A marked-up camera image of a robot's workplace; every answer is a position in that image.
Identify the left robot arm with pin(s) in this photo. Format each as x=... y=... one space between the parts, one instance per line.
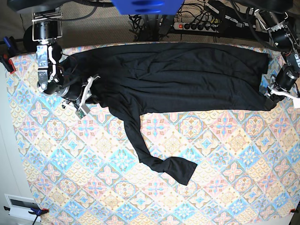
x=285 y=41

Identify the black t-shirt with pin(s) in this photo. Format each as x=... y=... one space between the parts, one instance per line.
x=132 y=80

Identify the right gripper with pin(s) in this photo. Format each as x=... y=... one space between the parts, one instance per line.
x=72 y=92

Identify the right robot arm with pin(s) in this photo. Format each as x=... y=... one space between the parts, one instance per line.
x=52 y=79

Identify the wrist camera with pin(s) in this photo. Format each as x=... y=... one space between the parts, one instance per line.
x=82 y=111
x=296 y=103

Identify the orange black clamp left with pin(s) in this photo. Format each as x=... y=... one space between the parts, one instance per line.
x=7 y=63

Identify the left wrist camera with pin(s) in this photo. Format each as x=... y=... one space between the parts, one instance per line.
x=296 y=103

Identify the blue orange clamp lower left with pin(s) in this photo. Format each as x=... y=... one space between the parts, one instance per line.
x=37 y=212

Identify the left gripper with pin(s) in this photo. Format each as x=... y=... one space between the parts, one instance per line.
x=285 y=80

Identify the orange clamp lower right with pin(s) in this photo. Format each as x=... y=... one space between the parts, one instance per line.
x=294 y=211

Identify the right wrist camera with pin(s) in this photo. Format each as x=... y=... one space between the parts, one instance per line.
x=82 y=111

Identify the white floor vent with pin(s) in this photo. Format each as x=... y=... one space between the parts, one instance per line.
x=20 y=207

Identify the blue clamp upper left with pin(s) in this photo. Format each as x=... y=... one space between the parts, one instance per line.
x=8 y=41

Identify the patterned tablecloth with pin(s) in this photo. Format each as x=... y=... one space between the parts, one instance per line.
x=86 y=172

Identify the white power strip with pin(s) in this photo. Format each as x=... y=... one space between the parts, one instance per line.
x=203 y=27

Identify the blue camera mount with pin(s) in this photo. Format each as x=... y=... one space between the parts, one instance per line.
x=147 y=7

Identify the black round speaker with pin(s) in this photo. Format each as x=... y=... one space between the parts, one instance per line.
x=27 y=39

